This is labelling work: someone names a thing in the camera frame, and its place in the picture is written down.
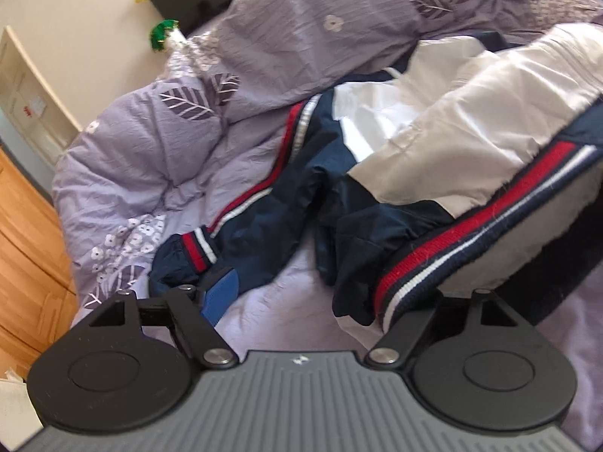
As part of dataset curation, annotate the navy white track jacket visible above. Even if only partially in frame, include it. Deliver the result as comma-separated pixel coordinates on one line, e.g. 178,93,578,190
149,23,602,346

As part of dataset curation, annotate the wooden wardrobe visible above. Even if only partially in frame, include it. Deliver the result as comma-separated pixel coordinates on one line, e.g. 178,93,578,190
0,154,78,377

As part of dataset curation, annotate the purple floral duvet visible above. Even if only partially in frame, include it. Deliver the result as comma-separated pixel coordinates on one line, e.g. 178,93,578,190
51,0,603,387

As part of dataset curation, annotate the white door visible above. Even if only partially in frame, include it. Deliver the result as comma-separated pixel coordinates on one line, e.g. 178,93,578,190
0,26,82,168

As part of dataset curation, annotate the green white plush toy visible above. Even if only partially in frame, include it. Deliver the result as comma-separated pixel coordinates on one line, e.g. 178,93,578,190
149,20,188,52

